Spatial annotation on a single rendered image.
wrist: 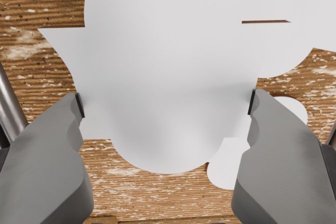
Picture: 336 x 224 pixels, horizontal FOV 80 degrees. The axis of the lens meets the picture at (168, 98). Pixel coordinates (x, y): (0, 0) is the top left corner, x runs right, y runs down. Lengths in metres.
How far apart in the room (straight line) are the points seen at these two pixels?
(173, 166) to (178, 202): 0.18
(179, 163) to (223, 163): 0.12
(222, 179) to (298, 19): 0.20
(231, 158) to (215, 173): 0.03
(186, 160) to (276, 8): 0.14
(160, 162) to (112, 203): 0.19
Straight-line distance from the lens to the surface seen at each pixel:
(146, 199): 0.33
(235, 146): 0.26
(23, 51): 0.23
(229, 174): 0.29
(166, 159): 0.16
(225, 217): 0.39
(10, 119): 0.30
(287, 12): 0.21
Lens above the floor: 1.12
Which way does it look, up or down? 61 degrees down
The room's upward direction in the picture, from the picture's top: 176 degrees clockwise
